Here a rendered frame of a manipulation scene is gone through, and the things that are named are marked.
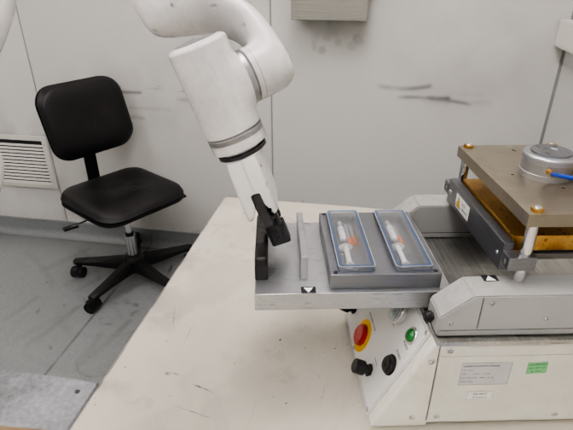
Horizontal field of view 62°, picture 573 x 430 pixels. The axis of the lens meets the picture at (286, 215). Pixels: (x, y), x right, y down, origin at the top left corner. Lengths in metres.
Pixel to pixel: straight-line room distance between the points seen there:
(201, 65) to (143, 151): 1.94
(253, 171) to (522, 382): 0.51
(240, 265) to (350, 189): 1.28
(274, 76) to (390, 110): 1.59
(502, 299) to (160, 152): 2.06
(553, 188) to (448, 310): 0.24
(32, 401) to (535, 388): 0.81
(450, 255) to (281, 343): 0.36
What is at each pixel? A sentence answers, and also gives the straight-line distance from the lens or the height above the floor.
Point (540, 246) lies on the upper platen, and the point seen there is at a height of 1.04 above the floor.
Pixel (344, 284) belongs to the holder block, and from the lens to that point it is 0.72.
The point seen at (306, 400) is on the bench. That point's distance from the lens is 0.86.
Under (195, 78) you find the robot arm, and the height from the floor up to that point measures 1.27.
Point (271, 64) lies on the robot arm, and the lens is 0.69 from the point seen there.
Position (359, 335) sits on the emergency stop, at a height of 0.80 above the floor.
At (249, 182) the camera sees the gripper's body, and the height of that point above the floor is 1.12.
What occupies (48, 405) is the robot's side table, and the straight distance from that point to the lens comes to 0.94.
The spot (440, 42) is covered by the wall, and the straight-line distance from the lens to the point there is 2.20.
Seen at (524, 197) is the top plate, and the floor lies 1.11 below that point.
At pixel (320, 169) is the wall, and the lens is 2.35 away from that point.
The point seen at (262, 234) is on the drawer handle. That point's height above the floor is 1.01.
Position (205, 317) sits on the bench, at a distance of 1.03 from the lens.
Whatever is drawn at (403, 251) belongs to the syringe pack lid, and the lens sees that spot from 0.77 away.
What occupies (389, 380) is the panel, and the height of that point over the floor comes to 0.82.
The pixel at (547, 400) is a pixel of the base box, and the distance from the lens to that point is 0.89.
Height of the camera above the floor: 1.40
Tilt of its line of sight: 28 degrees down
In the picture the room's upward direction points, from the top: straight up
